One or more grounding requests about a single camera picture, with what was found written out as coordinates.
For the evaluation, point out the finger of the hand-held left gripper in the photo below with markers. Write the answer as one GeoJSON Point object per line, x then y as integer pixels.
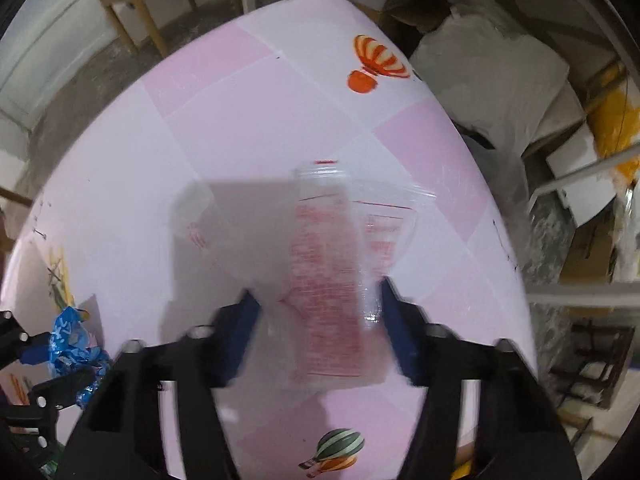
{"type": "Point", "coordinates": [55, 387]}
{"type": "Point", "coordinates": [35, 350]}

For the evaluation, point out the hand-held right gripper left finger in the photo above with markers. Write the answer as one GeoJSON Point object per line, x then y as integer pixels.
{"type": "Point", "coordinates": [245, 332]}

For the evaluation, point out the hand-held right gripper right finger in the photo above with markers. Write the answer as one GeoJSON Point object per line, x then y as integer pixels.
{"type": "Point", "coordinates": [400, 332]}

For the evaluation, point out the blue foil wrapper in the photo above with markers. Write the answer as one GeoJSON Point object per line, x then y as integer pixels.
{"type": "Point", "coordinates": [67, 340]}

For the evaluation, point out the clear red-printed plastic bag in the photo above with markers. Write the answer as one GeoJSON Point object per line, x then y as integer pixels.
{"type": "Point", "coordinates": [325, 285]}

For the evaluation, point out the brown cardboard box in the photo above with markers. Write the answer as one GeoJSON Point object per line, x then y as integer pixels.
{"type": "Point", "coordinates": [590, 250]}

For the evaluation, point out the pink printed table cover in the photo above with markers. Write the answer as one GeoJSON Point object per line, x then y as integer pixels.
{"type": "Point", "coordinates": [250, 110]}

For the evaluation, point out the white cabinet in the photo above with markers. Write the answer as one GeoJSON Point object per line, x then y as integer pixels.
{"type": "Point", "coordinates": [580, 170]}

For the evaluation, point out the white stuffed bag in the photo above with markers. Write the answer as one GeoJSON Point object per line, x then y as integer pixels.
{"type": "Point", "coordinates": [495, 75]}

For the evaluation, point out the yellow plastic bag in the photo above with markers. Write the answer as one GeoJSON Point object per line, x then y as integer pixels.
{"type": "Point", "coordinates": [612, 125]}

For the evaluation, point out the white panel door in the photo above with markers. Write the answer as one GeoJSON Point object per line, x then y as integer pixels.
{"type": "Point", "coordinates": [45, 35]}

